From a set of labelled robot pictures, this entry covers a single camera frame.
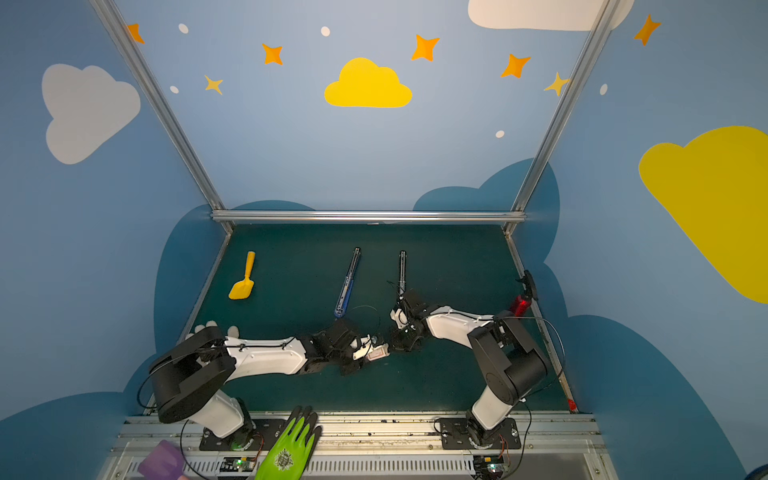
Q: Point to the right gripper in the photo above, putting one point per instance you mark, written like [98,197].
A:
[405,335]

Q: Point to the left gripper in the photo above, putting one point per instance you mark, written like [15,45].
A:
[351,352]

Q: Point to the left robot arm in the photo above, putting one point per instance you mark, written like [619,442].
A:
[188,380]

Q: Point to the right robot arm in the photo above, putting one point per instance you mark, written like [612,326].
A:
[509,359]

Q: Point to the white cotton glove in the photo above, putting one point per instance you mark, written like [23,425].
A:
[232,331]

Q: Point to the red black clamp tool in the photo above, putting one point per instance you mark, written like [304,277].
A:
[522,303]

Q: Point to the yellow toy shovel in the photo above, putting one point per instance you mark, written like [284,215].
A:
[242,289]

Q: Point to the green black work glove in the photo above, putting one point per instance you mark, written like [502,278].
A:
[290,455]

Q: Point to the purple cloth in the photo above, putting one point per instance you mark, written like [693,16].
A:
[164,462]

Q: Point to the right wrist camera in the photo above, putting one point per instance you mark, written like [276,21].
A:
[400,317]

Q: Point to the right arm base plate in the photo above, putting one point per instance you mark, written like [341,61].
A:
[468,434]

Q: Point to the aluminium frame back bar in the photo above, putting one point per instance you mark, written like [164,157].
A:
[365,217]

